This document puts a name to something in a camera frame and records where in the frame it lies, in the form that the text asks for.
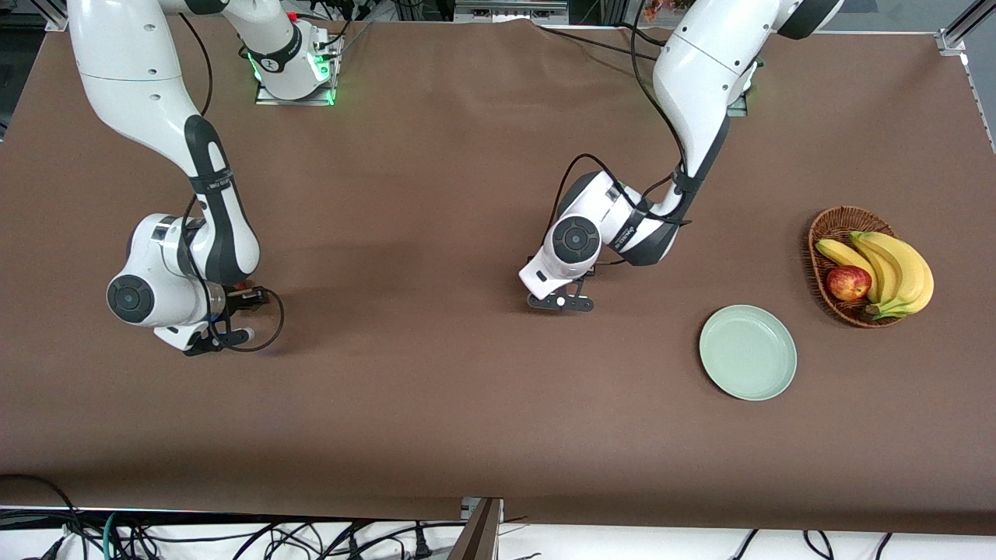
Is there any pale green plate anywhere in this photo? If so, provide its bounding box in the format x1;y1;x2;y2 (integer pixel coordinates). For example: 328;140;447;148
699;304;798;402

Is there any brown table cover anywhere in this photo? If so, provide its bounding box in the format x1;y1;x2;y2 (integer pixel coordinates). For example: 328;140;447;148
0;14;996;537

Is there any small yellow banana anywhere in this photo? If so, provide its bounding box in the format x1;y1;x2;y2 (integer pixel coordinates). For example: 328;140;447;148
815;239;880;304

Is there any brown wicker basket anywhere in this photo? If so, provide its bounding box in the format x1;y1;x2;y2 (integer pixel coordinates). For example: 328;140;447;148
808;205;907;329

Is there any red apple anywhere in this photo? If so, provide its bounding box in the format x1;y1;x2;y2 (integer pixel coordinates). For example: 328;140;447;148
826;265;872;303

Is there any grey metal device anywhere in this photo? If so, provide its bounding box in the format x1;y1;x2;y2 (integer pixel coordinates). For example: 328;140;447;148
454;0;570;24

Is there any large yellow banana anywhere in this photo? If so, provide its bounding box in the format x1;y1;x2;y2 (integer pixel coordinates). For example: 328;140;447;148
856;231;935;320

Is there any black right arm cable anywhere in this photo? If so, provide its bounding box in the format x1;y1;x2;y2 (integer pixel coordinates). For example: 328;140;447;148
177;12;286;353

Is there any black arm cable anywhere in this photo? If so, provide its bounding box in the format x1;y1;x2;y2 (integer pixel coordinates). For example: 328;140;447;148
545;0;693;269
177;12;286;353

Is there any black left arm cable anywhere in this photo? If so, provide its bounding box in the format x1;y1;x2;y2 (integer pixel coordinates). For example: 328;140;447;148
545;0;693;269

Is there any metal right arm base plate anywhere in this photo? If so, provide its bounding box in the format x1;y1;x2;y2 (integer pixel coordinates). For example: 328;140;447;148
255;35;337;106

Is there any long black base cable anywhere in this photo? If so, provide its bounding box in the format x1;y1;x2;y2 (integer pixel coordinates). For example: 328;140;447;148
537;26;664;63

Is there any short black base cable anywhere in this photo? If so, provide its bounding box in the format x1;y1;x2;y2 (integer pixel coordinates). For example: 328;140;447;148
615;22;662;46

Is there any black looped floor cable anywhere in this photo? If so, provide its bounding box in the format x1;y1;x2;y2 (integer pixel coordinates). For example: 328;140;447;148
0;473;82;560

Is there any aluminium table post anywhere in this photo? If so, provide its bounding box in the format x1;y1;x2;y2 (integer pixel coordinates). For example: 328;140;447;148
447;498;504;560

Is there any aluminium frame rail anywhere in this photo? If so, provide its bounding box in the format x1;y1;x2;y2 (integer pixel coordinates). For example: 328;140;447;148
31;0;71;32
938;0;996;152

